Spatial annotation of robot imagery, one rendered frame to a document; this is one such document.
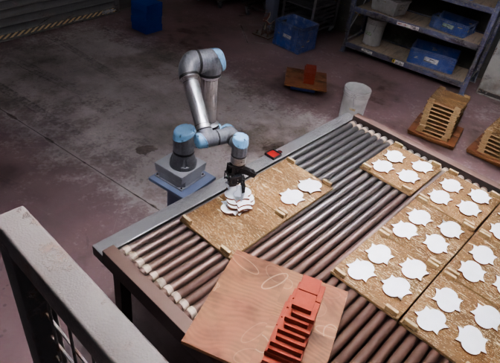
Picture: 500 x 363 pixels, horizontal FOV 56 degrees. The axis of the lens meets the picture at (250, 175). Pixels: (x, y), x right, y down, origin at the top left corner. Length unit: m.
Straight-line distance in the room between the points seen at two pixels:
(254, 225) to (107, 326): 1.99
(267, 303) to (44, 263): 1.52
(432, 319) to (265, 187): 1.06
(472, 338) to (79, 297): 1.96
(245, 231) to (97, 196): 1.89
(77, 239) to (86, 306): 3.22
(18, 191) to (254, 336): 2.74
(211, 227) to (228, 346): 0.72
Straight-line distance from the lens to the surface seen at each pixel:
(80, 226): 3.70
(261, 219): 2.38
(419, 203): 2.79
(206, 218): 2.34
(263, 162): 2.80
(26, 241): 0.45
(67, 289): 0.41
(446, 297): 2.32
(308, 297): 1.63
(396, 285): 2.26
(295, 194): 2.55
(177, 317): 1.94
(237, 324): 1.82
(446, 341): 2.17
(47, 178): 4.20
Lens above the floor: 2.52
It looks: 37 degrees down
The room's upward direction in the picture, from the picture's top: 8 degrees clockwise
